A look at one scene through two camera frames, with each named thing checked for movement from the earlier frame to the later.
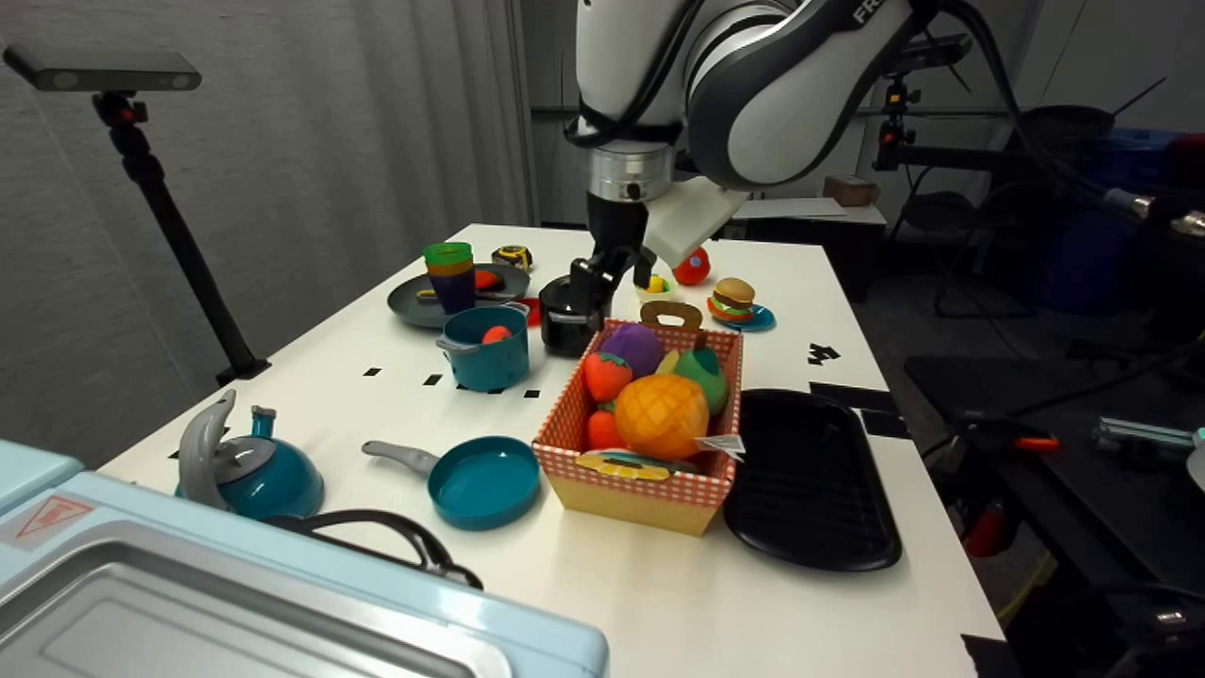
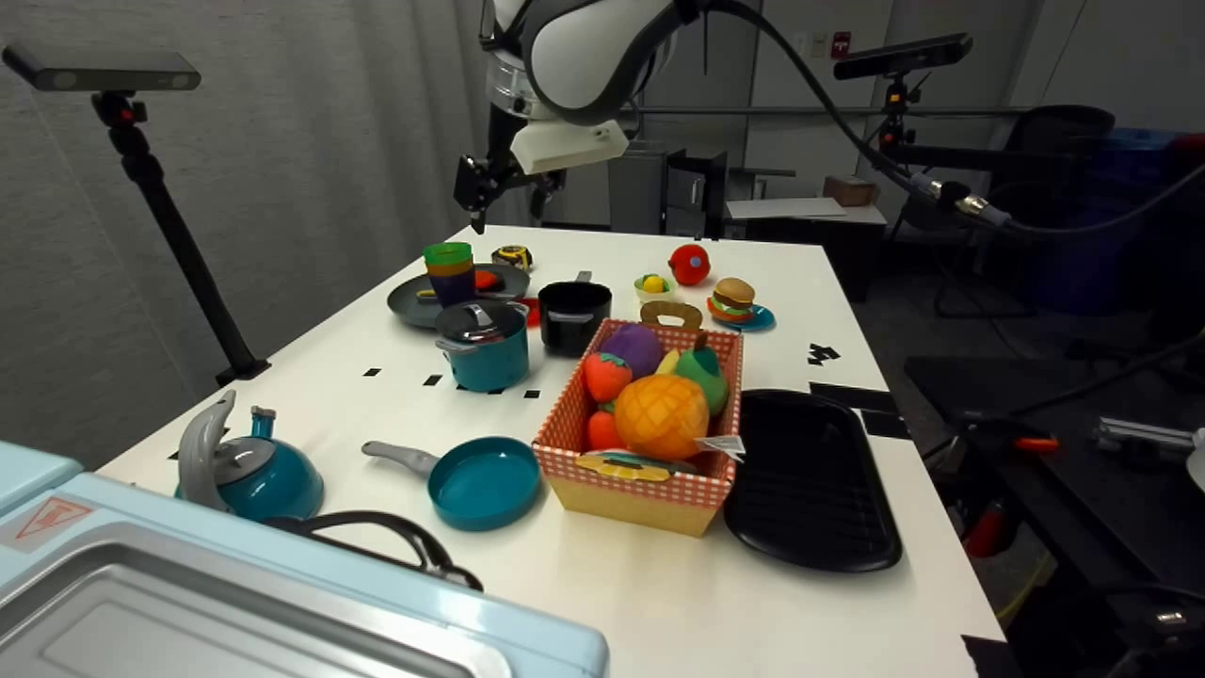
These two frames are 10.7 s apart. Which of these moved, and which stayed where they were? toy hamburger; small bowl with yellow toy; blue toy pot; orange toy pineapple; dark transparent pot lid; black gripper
Moved: black gripper; dark transparent pot lid
Stayed: orange toy pineapple; toy hamburger; small bowl with yellow toy; blue toy pot
